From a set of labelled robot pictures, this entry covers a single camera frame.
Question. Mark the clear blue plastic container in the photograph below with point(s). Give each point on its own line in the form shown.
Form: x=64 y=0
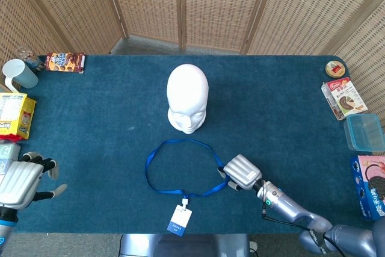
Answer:
x=364 y=133

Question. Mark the pale green tissue pack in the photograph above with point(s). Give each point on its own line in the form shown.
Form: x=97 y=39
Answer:
x=7 y=154

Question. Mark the red white pie box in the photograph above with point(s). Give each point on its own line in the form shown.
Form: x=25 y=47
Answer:
x=346 y=97

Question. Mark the yellow snack box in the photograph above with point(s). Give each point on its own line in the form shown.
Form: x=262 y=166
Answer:
x=15 y=115

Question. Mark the brown cookie box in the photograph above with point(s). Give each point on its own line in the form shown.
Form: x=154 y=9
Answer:
x=64 y=61

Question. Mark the white foam mannequin head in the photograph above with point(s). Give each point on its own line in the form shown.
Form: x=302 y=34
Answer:
x=188 y=88

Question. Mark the woven bamboo folding screen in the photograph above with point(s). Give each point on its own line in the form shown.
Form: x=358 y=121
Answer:
x=210 y=4

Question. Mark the silver robot torso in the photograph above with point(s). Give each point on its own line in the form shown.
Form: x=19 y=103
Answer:
x=183 y=246

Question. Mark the pale blue pitcher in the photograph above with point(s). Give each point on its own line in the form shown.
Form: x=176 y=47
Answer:
x=22 y=73

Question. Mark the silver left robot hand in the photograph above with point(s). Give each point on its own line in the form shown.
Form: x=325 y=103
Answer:
x=18 y=184

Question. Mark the teal carpet table cover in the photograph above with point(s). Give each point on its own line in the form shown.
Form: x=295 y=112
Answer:
x=105 y=133

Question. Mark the blue pink cookie box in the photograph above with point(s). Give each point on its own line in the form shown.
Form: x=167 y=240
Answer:
x=368 y=184

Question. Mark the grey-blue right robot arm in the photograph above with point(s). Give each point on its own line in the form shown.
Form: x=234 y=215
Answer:
x=288 y=209

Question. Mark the round wooden tin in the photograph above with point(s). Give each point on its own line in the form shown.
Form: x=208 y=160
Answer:
x=334 y=69

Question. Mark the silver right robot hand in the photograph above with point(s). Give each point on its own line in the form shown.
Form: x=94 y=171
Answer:
x=242 y=171

